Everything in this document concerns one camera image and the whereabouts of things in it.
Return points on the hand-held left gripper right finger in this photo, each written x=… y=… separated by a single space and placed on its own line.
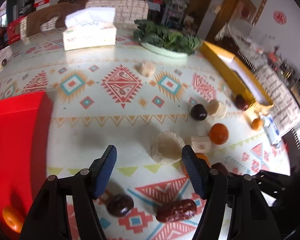
x=193 y=172

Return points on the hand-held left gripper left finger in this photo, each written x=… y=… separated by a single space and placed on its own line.
x=105 y=172

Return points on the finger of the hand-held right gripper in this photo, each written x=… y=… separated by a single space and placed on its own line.
x=272 y=185

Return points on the beige pastry block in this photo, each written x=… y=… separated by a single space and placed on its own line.
x=201 y=144

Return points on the wrinkled red date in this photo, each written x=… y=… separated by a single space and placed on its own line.
x=176 y=210

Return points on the dark purple plum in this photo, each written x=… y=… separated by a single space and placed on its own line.
x=198 y=112

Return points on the small orange mandarin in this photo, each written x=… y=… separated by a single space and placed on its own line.
x=257 y=124

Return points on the beige pastry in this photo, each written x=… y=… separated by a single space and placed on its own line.
x=146 y=69
x=216 y=108

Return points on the red cardboard box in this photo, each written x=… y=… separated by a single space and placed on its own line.
x=15 y=142

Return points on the white blue tube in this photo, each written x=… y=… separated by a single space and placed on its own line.
x=272 y=130

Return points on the white patterned chair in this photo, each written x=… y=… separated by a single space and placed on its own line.
x=125 y=11
x=280 y=92

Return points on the dark red plum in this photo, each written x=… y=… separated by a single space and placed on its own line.
x=241 y=102

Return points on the yellow cardboard box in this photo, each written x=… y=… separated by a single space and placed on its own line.
x=222 y=63

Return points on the white oval plate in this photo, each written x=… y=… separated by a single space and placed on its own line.
x=160 y=50

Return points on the white tissue box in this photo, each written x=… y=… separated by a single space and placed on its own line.
x=90 y=35

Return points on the small dark plum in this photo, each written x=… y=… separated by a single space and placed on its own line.
x=4 y=62

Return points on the brown chair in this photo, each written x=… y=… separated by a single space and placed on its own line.
x=52 y=13

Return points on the red gift box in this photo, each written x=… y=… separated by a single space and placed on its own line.
x=15 y=31

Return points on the red paper wall decoration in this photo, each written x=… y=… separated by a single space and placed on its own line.
x=280 y=17

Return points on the wooden door frame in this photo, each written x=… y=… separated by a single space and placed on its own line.
x=230 y=2

